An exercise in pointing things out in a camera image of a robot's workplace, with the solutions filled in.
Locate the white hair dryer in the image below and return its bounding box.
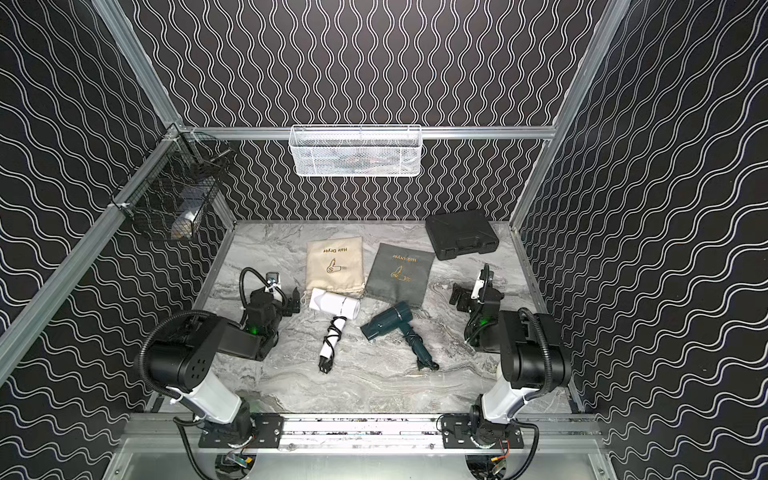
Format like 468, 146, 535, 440
309, 288, 361, 374

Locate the dark green hair dryer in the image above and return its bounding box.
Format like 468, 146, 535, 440
361, 302, 440, 371

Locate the grey hair dryer bag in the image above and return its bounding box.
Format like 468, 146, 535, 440
364, 243, 435, 308

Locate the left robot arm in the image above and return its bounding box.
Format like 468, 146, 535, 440
136, 287, 300, 447

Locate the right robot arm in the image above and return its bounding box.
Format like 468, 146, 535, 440
449, 281, 571, 445

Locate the beige hair dryer bag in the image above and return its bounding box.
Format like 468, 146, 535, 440
306, 237, 365, 296

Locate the black plastic case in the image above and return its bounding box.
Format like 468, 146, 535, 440
425, 210, 499, 261

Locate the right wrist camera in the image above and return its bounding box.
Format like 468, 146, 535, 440
471, 264, 494, 301

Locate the black wire basket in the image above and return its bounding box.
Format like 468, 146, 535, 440
116, 132, 235, 241

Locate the white wire basket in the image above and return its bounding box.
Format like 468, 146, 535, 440
288, 124, 423, 177

